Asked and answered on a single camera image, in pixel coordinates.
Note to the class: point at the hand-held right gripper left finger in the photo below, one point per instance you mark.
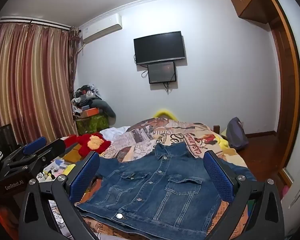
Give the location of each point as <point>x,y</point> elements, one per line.
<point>85,177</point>

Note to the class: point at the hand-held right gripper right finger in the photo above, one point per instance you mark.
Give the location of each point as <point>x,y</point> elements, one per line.
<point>217,177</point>

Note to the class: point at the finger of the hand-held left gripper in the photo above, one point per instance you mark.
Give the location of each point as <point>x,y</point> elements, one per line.
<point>35,145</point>
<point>56,147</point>

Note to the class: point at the blue denim jacket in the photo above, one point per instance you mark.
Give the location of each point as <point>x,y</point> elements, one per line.
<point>152,185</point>

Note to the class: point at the yellow fleece cloth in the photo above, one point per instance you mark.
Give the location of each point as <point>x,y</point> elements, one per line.
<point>70,169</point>

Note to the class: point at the red plush toy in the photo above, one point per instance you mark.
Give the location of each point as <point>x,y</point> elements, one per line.
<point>83,140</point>

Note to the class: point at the black mesh rack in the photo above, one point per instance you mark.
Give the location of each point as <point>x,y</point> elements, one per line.
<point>7,135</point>

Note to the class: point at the orange cloth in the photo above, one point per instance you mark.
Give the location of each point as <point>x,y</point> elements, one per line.
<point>2,220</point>

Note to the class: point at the green patterned box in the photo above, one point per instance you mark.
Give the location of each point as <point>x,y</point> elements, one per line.
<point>95,123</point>

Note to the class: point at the grey blue backpack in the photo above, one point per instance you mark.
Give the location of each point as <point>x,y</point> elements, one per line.
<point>236,135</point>

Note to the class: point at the white printed cloth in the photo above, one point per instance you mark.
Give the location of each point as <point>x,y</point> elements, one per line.
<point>57,215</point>

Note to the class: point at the orange box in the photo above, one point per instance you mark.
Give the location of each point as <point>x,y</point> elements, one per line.
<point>90,112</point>

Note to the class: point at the pile of clutter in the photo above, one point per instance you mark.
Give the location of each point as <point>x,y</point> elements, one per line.
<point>83,96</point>

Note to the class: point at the grey pillow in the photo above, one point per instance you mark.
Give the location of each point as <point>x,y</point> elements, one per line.
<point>106,107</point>

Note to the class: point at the striped red gold curtain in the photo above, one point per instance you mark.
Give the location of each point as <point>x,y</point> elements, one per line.
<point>30,80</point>

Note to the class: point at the newspaper printed blanket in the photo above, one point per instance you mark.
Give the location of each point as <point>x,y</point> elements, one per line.
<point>145,135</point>

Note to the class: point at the yellow plush toy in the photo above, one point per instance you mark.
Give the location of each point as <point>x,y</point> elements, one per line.
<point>165,112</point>

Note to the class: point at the small black monitor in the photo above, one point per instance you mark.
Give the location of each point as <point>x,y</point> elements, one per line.
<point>162,72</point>

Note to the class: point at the curtain rod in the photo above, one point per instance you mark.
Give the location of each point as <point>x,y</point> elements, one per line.
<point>35,23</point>

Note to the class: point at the white air conditioner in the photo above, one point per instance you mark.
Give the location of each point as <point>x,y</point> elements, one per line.
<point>100,28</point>

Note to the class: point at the wooden bed post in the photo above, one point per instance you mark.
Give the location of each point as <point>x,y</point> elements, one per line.
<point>216,129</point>

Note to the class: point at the wooden door frame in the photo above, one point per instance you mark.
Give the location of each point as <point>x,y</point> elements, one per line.
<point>288,92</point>

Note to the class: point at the black wall television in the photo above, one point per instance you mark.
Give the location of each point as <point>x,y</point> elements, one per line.
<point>158,47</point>

